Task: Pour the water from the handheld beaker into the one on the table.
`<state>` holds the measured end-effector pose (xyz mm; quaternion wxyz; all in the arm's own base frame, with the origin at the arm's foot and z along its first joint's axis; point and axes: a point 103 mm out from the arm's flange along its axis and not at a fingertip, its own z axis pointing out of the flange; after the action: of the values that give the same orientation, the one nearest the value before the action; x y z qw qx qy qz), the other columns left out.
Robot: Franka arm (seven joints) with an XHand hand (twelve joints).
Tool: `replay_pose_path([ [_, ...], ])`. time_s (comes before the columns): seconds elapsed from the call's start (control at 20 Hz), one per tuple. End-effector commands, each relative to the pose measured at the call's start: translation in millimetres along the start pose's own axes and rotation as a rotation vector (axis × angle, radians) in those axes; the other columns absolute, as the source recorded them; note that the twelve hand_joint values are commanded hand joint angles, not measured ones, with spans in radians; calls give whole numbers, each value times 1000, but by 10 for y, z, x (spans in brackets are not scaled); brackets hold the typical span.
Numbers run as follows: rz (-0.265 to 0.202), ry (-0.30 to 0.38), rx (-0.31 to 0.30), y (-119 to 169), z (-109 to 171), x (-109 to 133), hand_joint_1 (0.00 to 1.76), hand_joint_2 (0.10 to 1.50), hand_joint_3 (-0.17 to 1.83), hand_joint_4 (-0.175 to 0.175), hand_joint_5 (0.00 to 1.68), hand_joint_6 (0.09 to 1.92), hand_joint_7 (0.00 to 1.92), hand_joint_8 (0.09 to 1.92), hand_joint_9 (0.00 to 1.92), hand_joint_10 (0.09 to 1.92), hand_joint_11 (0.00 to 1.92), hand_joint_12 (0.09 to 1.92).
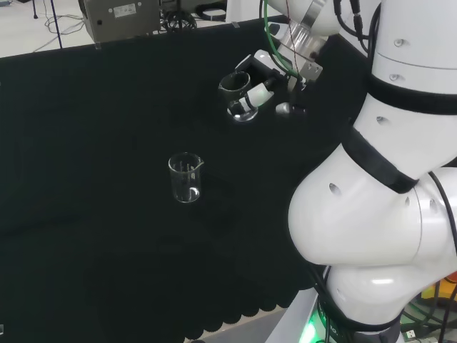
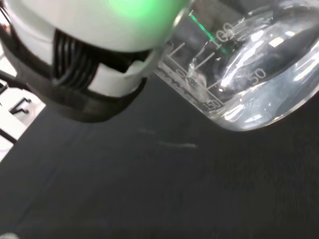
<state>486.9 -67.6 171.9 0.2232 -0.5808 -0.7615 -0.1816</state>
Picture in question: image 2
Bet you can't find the black bench cloth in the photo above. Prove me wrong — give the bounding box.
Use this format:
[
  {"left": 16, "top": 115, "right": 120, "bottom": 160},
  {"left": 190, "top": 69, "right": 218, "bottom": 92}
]
[{"left": 0, "top": 74, "right": 319, "bottom": 239}]

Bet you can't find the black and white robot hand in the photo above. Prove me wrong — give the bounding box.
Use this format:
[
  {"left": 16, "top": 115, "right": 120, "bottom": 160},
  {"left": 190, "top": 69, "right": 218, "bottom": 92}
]
[{"left": 0, "top": 0, "right": 194, "bottom": 124}]

